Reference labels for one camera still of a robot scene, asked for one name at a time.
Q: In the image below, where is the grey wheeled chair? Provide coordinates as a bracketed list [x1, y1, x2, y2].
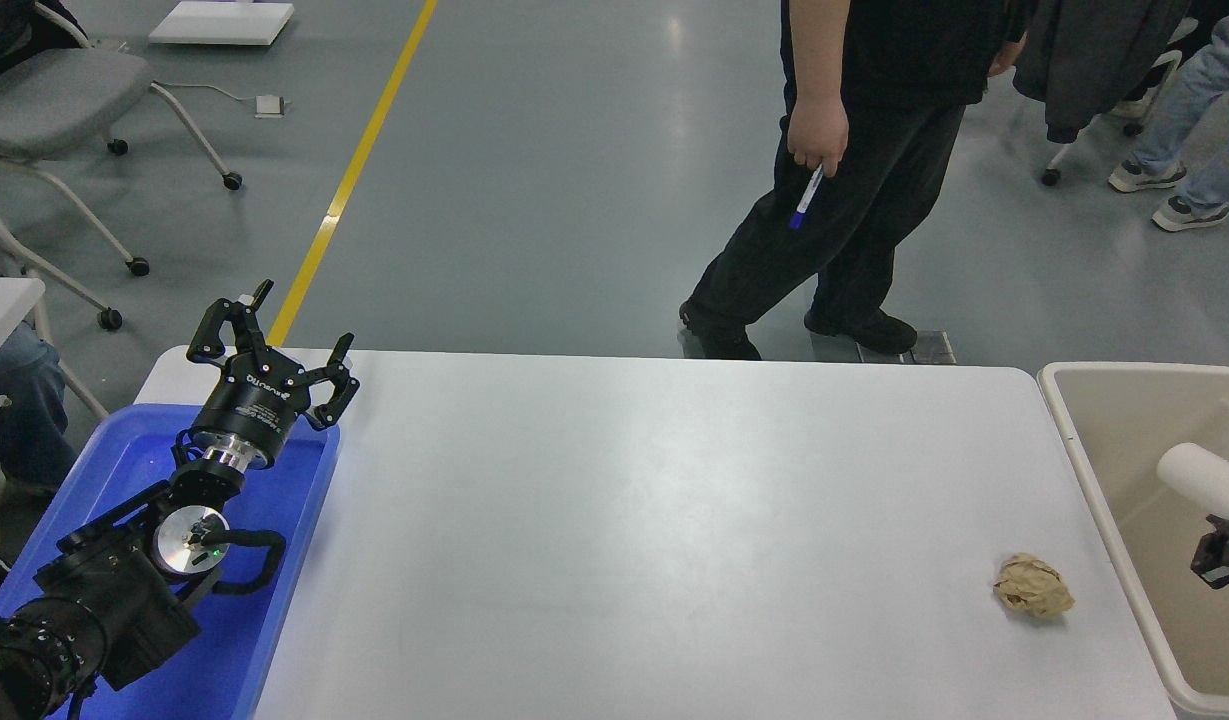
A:
[0, 0, 243, 333]

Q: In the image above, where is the white floor cable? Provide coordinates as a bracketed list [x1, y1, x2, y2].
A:
[154, 80, 259, 105]

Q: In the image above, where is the person's left hand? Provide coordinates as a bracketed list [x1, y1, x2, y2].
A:
[986, 31, 1028, 80]

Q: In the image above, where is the white-framed wheeled chair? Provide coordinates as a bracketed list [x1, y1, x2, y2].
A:
[1040, 48, 1186, 188]

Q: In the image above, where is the person's right hand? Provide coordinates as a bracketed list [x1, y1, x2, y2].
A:
[785, 91, 852, 180]

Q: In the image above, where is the black garment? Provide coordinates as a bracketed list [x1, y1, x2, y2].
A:
[0, 0, 87, 86]

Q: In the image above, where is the white paper cup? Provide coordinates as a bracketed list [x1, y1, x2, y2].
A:
[1157, 442, 1229, 517]

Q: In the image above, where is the person in black trousers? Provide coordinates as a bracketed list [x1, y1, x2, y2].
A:
[678, 0, 1027, 362]

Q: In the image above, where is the dark grey jacket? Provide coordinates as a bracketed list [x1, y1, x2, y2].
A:
[1011, 0, 1191, 146]

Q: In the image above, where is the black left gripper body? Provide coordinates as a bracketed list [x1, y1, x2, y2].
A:
[194, 349, 316, 453]

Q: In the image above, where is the seated person in jeans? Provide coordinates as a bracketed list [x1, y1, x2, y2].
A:
[0, 322, 81, 493]

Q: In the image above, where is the flat white board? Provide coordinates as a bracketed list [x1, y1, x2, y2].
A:
[147, 0, 296, 47]

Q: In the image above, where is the large pale plastic bin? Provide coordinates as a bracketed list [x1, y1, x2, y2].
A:
[1036, 361, 1229, 720]

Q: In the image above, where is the person in light jeans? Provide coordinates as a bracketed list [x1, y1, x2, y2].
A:
[1108, 0, 1229, 233]

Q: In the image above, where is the white side table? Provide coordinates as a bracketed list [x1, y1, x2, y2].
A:
[0, 277, 107, 426]

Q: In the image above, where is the crumpled tan paper ball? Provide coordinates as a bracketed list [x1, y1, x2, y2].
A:
[993, 553, 1076, 619]

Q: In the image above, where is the blue and white pen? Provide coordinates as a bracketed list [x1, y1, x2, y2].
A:
[786, 165, 826, 232]

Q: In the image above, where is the blue plastic tray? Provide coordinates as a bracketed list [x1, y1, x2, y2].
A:
[0, 403, 342, 720]

